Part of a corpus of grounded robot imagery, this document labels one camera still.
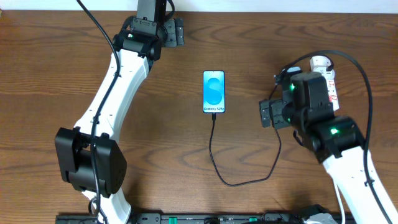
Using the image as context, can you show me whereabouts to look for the white power strip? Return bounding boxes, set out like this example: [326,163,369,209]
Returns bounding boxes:
[320,68,340,111]

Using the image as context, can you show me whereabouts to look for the black USB charging cable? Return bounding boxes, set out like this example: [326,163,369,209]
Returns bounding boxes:
[208,63,295,187]

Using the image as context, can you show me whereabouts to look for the white power strip cord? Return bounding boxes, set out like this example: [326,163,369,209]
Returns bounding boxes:
[332,182,346,224]

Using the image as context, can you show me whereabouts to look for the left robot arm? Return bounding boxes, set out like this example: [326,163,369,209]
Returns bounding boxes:
[55,16,184,223]

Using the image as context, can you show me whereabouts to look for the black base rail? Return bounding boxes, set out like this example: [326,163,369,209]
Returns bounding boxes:
[55,212,368,224]

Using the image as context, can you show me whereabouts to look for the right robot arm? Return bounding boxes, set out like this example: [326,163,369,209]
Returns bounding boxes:
[259,99,397,223]

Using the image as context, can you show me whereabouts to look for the white USB charger plug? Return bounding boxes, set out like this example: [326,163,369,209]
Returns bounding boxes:
[310,55,334,72]

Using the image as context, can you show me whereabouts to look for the blue Galaxy smartphone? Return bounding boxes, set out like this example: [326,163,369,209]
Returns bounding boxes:
[203,70,225,113]

